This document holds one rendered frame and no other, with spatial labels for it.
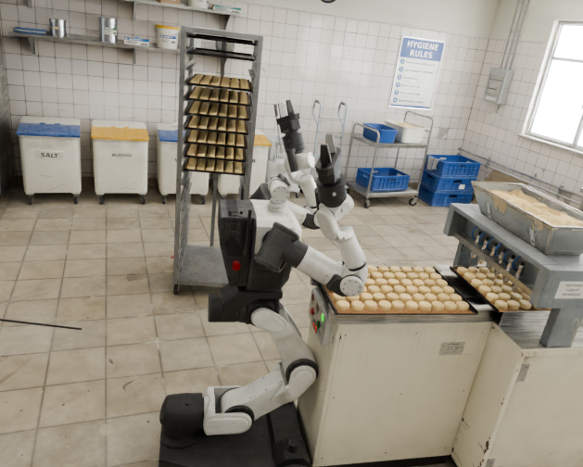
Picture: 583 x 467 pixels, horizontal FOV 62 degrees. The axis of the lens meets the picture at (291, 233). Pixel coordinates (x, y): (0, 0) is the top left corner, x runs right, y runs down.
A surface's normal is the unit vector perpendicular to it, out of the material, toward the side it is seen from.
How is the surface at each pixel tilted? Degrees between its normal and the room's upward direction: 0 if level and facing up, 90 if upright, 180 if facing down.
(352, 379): 90
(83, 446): 0
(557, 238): 110
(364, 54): 90
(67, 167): 92
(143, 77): 90
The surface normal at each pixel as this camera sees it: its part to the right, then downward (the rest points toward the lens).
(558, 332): 0.21, 0.39
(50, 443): 0.12, -0.92
